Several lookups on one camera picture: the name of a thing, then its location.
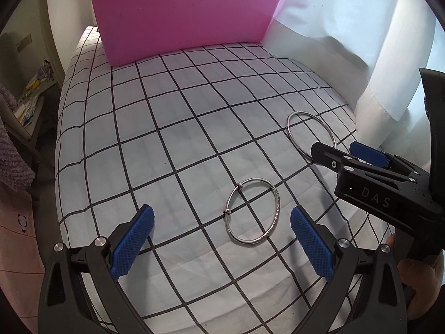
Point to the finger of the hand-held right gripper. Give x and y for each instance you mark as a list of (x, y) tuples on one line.
[(368, 153), (326, 155)]

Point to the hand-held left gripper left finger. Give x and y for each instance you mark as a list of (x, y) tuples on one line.
[(132, 243)]

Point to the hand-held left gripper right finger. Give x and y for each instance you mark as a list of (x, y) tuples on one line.
[(313, 243)]

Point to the plain silver bangle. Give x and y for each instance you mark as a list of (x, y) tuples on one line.
[(287, 125)]

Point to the silver beaded bangle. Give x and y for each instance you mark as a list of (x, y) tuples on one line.
[(239, 185)]

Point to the pink plastic tub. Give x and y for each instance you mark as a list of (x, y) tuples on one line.
[(180, 17)]

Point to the person's right hand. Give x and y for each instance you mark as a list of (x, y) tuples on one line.
[(419, 280)]

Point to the pink floor mat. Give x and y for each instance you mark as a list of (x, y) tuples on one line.
[(21, 250)]

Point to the white black-grid cloth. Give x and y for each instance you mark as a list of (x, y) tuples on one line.
[(173, 128)]

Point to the white curtain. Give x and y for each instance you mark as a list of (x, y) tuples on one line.
[(347, 24)]

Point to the purple knit blanket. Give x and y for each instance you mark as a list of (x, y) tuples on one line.
[(12, 146)]

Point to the cluttered side table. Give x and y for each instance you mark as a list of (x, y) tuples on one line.
[(33, 90)]

